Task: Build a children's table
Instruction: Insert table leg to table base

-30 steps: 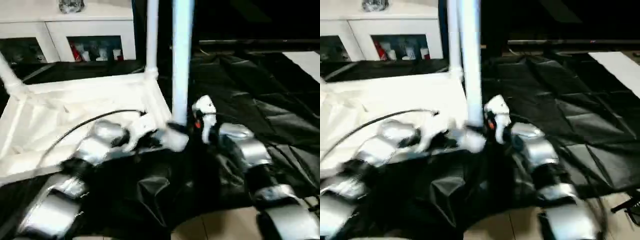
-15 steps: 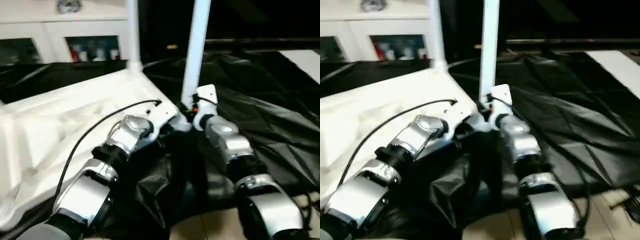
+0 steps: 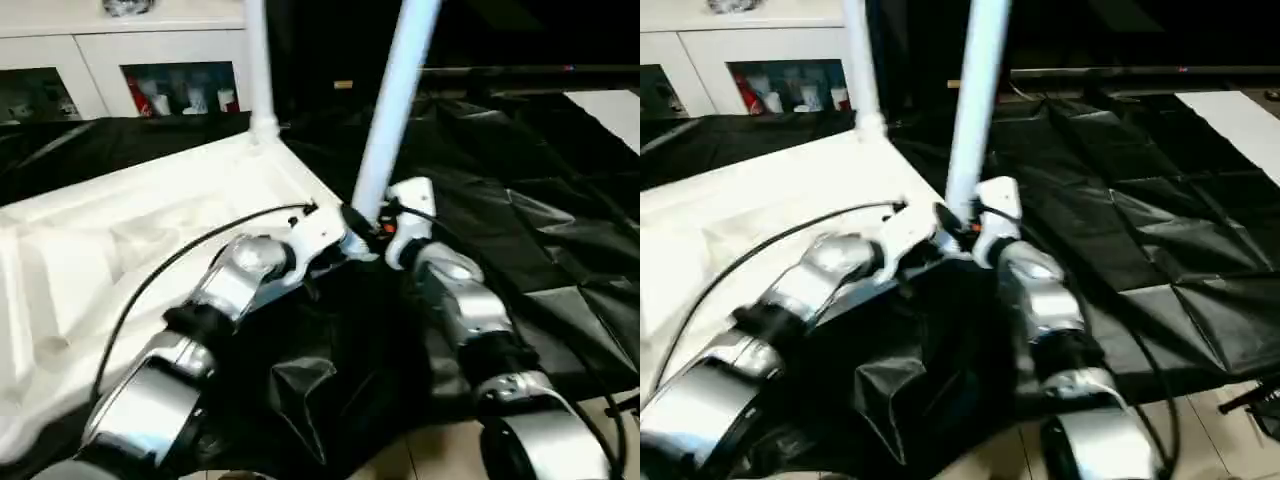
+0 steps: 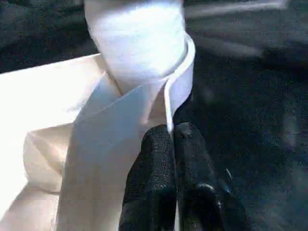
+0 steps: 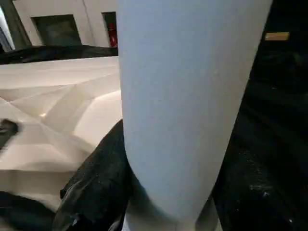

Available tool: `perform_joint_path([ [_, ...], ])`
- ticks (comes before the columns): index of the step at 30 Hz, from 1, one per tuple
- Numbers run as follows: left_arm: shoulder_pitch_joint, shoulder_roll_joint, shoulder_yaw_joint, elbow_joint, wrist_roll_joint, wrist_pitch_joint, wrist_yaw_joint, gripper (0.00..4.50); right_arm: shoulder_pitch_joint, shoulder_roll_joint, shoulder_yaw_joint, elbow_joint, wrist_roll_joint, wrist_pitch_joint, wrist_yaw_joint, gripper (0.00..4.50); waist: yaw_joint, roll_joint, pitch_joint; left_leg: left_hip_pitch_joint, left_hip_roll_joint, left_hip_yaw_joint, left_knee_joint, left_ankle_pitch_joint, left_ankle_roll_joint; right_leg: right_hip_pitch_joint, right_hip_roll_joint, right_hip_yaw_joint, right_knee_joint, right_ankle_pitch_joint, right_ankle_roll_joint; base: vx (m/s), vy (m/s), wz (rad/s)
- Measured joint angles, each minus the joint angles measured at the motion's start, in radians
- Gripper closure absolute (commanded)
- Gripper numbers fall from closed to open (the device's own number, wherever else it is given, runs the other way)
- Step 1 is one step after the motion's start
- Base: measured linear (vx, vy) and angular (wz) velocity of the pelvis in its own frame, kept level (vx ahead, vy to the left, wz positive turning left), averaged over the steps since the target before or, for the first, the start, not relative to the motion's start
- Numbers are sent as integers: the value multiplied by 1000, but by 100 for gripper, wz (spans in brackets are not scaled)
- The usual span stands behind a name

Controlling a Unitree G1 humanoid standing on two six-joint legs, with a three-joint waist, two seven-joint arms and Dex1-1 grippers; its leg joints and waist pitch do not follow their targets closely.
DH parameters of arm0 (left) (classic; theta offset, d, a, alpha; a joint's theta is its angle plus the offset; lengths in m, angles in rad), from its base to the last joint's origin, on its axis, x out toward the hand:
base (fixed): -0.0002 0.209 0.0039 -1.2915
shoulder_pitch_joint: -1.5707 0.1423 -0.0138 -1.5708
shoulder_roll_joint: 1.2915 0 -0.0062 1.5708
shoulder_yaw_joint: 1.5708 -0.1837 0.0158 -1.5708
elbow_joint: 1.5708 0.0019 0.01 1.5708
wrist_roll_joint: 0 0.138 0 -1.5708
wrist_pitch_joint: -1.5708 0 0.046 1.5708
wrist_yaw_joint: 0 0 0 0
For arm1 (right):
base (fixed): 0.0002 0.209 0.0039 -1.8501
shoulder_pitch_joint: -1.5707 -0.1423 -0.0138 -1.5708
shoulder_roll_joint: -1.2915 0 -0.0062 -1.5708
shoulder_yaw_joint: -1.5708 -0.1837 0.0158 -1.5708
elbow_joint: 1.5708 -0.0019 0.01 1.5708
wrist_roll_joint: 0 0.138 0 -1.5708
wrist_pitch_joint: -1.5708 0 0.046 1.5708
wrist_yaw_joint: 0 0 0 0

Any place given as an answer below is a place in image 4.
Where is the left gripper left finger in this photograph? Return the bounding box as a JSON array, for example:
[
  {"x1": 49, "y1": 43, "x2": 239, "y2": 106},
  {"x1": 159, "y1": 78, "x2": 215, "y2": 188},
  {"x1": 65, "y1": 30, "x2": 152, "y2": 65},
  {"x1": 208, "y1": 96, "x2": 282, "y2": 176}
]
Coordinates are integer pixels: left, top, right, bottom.
[{"x1": 118, "y1": 124, "x2": 179, "y2": 231}]

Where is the white plastic table top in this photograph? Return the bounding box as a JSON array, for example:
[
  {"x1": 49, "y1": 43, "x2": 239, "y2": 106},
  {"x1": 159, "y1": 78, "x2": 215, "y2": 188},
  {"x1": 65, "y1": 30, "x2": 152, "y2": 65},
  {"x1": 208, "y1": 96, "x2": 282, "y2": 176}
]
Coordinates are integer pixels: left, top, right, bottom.
[{"x1": 0, "y1": 33, "x2": 197, "y2": 231}]

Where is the white plastic table leg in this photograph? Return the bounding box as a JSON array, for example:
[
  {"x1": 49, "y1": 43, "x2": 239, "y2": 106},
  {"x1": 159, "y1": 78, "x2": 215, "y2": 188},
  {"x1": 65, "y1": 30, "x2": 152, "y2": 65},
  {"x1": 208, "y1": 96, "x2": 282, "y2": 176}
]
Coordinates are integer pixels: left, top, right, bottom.
[{"x1": 84, "y1": 0, "x2": 188, "y2": 95}]

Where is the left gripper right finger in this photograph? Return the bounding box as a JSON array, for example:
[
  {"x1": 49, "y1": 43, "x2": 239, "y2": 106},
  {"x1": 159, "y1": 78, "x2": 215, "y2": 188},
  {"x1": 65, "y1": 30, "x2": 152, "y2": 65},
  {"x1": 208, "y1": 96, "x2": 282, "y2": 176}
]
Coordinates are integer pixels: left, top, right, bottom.
[{"x1": 173, "y1": 121, "x2": 252, "y2": 231}]

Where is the black table mat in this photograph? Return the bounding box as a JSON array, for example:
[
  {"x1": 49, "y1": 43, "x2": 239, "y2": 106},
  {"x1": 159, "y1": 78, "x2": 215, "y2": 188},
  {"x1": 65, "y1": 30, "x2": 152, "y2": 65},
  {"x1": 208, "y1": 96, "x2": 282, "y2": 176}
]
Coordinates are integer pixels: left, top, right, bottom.
[{"x1": 0, "y1": 0, "x2": 308, "y2": 231}]

